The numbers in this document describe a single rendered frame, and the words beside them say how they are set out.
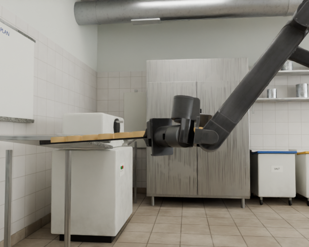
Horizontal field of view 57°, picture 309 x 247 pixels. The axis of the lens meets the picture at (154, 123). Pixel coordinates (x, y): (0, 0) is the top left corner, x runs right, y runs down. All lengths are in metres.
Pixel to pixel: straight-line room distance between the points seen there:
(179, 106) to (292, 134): 4.49
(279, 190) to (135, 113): 2.49
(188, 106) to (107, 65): 4.52
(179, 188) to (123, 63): 2.39
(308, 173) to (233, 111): 3.86
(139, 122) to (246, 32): 2.35
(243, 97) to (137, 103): 4.22
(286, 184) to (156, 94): 2.20
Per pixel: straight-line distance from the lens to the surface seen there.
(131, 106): 4.89
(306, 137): 5.20
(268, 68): 0.74
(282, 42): 0.78
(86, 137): 0.94
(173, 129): 0.69
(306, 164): 4.51
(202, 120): 1.29
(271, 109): 5.05
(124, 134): 0.89
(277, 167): 4.39
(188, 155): 3.93
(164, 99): 3.96
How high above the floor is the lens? 1.00
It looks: 2 degrees up
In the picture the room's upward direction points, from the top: straight up
